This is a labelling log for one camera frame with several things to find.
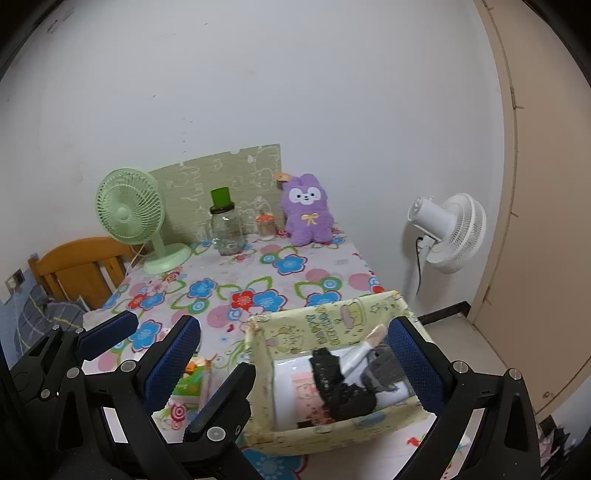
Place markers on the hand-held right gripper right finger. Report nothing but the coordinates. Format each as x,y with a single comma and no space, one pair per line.
415,364

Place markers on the purple plush bunny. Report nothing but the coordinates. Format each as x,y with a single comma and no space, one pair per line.
307,221

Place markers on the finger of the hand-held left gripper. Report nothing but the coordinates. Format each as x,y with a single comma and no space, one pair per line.
108,332
226,401

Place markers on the grey plaid blanket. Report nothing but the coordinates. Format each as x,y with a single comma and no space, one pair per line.
51,309

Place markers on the pink printed cloth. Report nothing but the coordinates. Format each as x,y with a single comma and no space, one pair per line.
304,392

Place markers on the small jar with orange lid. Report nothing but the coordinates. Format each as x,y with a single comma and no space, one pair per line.
265,227

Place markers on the dark printed bag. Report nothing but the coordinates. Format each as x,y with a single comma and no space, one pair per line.
554,443

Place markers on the floral tablecloth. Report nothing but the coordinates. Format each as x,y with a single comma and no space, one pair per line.
323,258

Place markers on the glass jar with green lid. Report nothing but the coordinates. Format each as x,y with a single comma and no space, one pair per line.
226,235

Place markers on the green desk fan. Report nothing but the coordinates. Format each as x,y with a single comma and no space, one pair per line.
124,212

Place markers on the printed cartoon packet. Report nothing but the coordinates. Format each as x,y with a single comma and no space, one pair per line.
189,385

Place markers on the beige sock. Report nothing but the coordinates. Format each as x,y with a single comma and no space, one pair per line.
364,350

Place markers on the wall socket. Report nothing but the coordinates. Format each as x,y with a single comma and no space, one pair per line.
16,279

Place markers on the beige door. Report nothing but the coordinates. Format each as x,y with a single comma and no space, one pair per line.
545,230

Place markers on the yellow printed storage box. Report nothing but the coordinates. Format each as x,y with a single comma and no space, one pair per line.
295,438

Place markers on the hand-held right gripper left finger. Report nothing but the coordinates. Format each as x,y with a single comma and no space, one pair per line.
171,364

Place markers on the black lace cloth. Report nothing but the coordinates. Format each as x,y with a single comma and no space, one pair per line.
341,397

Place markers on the green patterned board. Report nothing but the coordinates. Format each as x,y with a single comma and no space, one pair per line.
198,175

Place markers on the white floor fan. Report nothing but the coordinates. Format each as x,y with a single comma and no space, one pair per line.
461,230

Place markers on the grey sock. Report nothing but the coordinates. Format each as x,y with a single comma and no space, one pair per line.
383,369

